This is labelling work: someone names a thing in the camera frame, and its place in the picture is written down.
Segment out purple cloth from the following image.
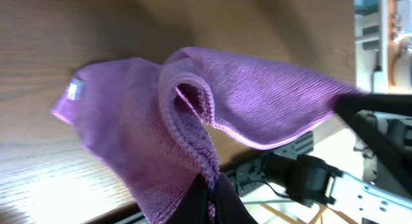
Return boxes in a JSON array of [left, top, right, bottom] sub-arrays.
[[53, 47, 356, 223]]

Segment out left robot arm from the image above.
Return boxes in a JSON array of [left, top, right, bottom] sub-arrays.
[[168, 154, 411, 224]]

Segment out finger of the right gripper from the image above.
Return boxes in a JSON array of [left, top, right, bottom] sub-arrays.
[[334, 94, 411, 117], [342, 114, 411, 194]]

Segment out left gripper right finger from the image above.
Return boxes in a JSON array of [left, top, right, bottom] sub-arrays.
[[214, 173, 257, 224]]

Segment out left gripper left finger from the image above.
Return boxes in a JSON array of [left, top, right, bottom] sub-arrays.
[[166, 174, 209, 224]]

